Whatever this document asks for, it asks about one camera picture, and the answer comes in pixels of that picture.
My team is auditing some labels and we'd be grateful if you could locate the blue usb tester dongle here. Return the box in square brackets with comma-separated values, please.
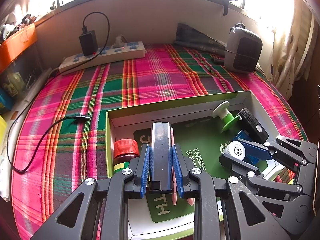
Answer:
[232, 129, 260, 165]

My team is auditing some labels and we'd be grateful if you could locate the black charger brick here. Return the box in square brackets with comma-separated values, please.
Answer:
[79, 30, 98, 56]

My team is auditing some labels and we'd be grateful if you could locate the cream patterned curtain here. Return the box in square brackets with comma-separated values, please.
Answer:
[267, 0, 318, 100]

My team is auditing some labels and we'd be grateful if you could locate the orange storage tray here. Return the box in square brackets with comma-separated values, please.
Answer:
[0, 23, 37, 73]

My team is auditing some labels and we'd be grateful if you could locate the pink clip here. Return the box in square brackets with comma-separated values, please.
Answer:
[170, 128, 177, 206]

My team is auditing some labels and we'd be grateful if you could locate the green cardboard box tray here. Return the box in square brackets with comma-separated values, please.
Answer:
[106, 91, 279, 239]

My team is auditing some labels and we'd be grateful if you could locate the black charger cable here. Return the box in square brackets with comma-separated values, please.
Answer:
[5, 11, 111, 173]

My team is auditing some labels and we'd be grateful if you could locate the silver black lighter bar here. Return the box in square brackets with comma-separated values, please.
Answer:
[149, 122, 172, 194]

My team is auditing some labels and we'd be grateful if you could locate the plaid pink green tablecloth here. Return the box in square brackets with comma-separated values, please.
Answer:
[11, 44, 307, 239]

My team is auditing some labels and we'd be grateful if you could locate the small black grey heater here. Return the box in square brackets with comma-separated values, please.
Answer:
[224, 23, 263, 73]

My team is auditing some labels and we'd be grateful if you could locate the white power strip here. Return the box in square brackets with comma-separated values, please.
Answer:
[59, 41, 145, 74]

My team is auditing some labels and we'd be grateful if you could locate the dark folded cloth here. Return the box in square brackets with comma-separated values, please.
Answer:
[174, 23, 226, 57]

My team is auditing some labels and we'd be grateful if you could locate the green white spool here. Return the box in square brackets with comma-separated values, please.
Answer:
[212, 101, 240, 132]

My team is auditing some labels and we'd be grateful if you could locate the black rectangular remote device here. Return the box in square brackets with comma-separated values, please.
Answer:
[238, 107, 269, 144]

